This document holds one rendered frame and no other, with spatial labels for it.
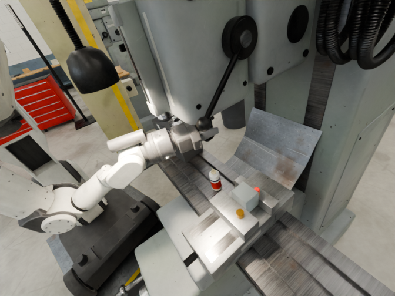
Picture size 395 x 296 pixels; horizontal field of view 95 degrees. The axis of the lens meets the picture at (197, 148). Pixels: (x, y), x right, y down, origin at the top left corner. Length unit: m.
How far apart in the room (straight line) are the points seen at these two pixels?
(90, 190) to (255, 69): 0.53
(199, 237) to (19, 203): 0.46
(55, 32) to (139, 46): 1.75
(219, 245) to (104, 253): 0.80
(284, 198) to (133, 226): 0.88
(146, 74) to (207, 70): 0.12
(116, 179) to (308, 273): 0.56
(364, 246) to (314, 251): 1.17
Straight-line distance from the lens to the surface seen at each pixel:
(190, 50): 0.36
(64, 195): 0.67
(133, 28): 0.40
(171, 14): 0.34
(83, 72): 0.35
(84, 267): 1.25
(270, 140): 0.87
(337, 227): 1.60
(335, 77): 0.69
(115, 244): 1.24
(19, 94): 5.10
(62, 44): 2.12
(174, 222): 0.82
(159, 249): 0.93
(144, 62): 0.41
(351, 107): 0.71
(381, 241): 1.90
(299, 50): 0.56
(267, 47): 0.46
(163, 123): 0.89
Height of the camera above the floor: 1.52
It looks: 38 degrees down
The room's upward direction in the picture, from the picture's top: 15 degrees counter-clockwise
